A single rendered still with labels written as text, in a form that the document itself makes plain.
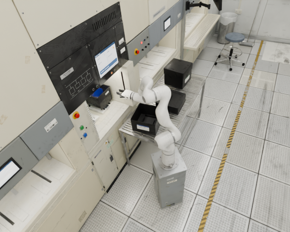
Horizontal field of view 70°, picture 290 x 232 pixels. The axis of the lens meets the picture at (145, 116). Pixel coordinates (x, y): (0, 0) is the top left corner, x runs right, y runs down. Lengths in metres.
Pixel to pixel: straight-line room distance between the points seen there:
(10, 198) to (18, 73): 1.19
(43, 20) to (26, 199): 1.42
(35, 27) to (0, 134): 0.63
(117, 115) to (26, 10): 1.38
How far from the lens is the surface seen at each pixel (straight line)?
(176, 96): 2.51
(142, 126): 2.17
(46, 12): 1.44
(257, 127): 3.57
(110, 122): 2.28
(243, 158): 3.14
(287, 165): 3.30
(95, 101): 2.30
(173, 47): 3.49
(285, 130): 3.70
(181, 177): 2.11
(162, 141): 1.65
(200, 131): 3.28
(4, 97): 1.36
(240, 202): 2.81
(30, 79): 1.41
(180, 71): 2.67
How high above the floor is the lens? 2.48
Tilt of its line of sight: 45 degrees down
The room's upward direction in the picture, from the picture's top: 6 degrees counter-clockwise
